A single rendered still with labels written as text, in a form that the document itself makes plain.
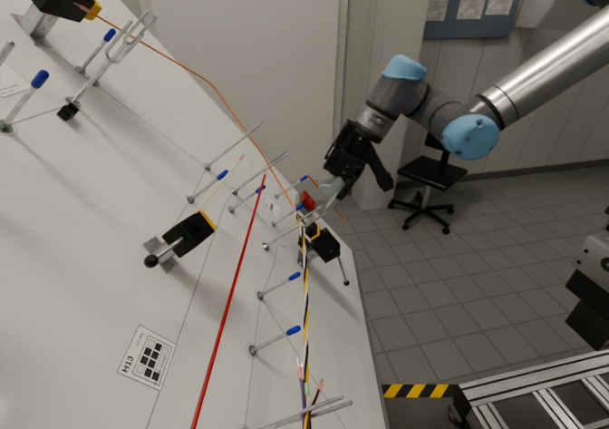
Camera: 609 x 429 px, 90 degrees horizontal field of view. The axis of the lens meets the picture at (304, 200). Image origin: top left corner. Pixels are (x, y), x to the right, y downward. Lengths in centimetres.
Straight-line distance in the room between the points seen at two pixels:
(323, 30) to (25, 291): 232
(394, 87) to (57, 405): 63
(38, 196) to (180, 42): 207
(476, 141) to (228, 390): 50
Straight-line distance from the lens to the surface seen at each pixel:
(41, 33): 59
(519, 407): 172
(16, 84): 50
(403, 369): 187
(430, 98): 68
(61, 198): 41
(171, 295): 42
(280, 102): 248
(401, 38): 242
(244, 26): 238
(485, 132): 58
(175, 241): 37
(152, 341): 39
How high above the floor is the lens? 158
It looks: 33 degrees down
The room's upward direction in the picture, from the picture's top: straight up
